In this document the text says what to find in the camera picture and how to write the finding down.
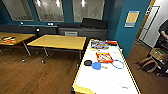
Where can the orange snack bag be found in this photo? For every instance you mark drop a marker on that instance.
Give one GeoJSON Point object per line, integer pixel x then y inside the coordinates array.
{"type": "Point", "coordinates": [98, 44]}

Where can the dark grey sofa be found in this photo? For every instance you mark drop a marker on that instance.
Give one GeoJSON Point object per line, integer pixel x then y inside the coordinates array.
{"type": "Point", "coordinates": [26, 29]}
{"type": "Point", "coordinates": [86, 28]}

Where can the blue table tennis paddle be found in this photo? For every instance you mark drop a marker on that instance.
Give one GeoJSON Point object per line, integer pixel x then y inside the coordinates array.
{"type": "Point", "coordinates": [96, 66]}

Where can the long wooden table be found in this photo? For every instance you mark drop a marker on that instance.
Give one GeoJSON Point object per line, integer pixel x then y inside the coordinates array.
{"type": "Point", "coordinates": [16, 37]}
{"type": "Point", "coordinates": [58, 41]}

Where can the brown backpack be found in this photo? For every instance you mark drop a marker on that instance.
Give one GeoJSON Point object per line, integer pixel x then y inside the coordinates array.
{"type": "Point", "coordinates": [148, 65]}

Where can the small dark printed box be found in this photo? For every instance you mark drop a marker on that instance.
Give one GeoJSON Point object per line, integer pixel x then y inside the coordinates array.
{"type": "Point", "coordinates": [8, 39]}

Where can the glass wall window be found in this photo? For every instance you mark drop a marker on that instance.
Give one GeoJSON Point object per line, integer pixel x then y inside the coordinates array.
{"type": "Point", "coordinates": [18, 10]}
{"type": "Point", "coordinates": [50, 10]}
{"type": "Point", "coordinates": [88, 8]}

